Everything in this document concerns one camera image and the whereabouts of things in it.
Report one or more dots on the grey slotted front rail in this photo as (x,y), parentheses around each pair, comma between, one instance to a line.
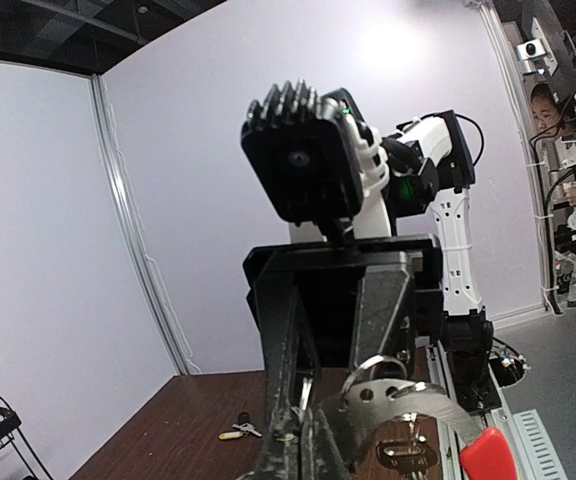
(534,453)

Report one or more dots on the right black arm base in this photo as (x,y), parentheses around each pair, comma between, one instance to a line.
(480,364)

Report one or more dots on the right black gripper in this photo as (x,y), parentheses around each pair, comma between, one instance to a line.
(317,305)

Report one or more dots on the aluminium frame post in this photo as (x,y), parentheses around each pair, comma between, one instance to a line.
(146,268)
(533,164)

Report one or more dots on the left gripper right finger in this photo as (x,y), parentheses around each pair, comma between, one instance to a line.
(340,430)

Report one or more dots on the yellow tagged keys on table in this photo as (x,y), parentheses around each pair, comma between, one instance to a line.
(241,428)

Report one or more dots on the left aluminium frame post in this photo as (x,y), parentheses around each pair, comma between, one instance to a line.
(146,268)

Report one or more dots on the overhead grey camera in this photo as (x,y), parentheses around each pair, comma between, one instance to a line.
(535,57)

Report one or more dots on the large keyring with red grip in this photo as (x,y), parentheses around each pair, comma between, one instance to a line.
(486,453)

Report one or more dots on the person with glasses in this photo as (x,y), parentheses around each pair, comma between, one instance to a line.
(554,123)

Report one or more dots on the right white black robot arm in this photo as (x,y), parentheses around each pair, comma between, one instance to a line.
(431,173)

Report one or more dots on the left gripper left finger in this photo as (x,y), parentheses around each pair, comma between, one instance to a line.
(287,444)

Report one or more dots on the right aluminium frame post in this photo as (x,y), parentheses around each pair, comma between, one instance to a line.
(533,164)

